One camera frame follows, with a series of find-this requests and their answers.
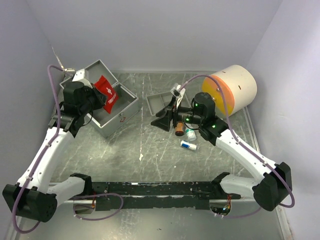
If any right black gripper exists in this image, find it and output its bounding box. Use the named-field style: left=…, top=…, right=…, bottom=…
left=151, top=95, right=203, bottom=131

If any red first aid pouch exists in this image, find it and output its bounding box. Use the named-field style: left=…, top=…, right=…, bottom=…
left=94, top=75, right=119, bottom=114

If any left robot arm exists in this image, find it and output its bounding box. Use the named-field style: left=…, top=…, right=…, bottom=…
left=2, top=81, right=107, bottom=223

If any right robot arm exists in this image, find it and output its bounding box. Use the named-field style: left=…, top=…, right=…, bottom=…
left=150, top=91, right=295, bottom=212

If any grey divided tray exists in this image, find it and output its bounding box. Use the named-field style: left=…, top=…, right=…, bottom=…
left=146, top=89, right=191, bottom=116

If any orange brown bottle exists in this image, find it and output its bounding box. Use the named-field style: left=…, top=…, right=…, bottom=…
left=175, top=122, right=185, bottom=137

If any white green pill bottle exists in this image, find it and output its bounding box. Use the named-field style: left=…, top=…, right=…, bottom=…
left=185, top=128, right=197, bottom=142

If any white blue tube bottle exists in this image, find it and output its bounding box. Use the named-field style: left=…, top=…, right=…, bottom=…
left=180, top=140, right=199, bottom=151

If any grey open storage case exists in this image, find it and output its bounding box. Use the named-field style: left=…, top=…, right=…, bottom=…
left=60, top=59, right=139, bottom=138

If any beige cylinder drum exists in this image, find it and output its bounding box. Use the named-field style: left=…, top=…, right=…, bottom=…
left=201, top=65, right=257, bottom=119

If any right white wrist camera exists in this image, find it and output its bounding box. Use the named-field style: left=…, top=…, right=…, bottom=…
left=170, top=83, right=186, bottom=109

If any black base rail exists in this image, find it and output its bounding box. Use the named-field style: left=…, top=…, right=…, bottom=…
left=92, top=181, right=229, bottom=210

